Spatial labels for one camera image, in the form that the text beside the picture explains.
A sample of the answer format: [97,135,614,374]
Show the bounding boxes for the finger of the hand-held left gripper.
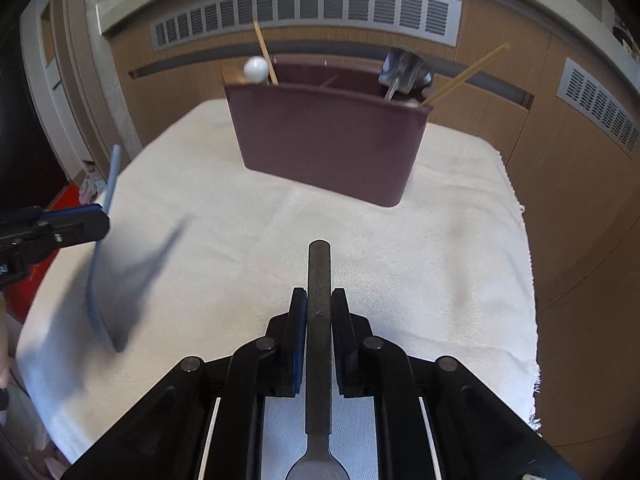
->
[27,208,111,261]
[39,203,104,218]

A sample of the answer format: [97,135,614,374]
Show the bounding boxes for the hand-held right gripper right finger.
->
[332,287,567,480]

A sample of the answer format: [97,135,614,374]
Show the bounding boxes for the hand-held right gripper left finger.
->
[60,287,308,480]

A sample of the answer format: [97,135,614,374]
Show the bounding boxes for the large black-handled steel spoon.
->
[285,240,351,480]

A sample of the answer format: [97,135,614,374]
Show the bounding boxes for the light blue plastic spoon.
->
[84,144,127,354]

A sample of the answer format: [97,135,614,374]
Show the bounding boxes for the maroon utensil holder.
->
[222,57,432,208]

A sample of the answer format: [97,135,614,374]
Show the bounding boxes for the red container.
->
[20,184,93,326]

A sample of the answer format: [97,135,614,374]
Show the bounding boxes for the white table cloth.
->
[15,97,543,480]

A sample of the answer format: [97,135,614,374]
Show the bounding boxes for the wooden chopstick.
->
[419,42,512,107]
[253,19,279,86]

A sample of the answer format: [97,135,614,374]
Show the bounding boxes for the wooden kitchen cabinet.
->
[50,0,640,461]

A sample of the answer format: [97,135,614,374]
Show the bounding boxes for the long grey vent grille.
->
[149,0,463,52]

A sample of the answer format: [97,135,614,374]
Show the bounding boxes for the short grey vent grille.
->
[555,57,640,153]

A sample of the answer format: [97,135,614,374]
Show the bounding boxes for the white door frame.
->
[19,0,103,178]

